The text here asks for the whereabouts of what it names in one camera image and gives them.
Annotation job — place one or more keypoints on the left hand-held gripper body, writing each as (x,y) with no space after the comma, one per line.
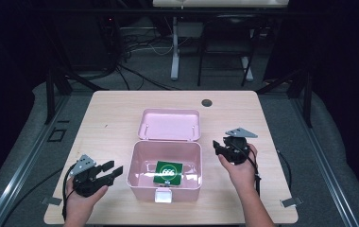
(84,183)

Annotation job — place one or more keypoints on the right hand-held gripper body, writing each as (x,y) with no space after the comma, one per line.
(238,148)

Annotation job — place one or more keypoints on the green card pack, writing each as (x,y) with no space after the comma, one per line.
(168,172)

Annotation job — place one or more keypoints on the pink storage box with lid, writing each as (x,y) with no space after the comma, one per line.
(168,151)

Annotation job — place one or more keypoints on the person's left hand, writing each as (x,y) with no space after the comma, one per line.
(81,205)

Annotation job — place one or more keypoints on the person's right hand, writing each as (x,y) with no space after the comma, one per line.
(242,175)

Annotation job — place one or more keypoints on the black metal stand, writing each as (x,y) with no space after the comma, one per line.
(51,94)
(307,94)

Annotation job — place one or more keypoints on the black chair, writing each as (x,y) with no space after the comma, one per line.
(228,47)

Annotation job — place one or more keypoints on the white desk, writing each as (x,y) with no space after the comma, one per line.
(175,47)

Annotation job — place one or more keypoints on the dark computer tower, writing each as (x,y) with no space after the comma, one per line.
(110,41)

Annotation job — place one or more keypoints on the metal table bracket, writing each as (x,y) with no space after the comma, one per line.
(291,201)
(52,200)

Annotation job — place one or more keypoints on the aluminium floor rail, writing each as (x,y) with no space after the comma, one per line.
(26,164)
(325,170)

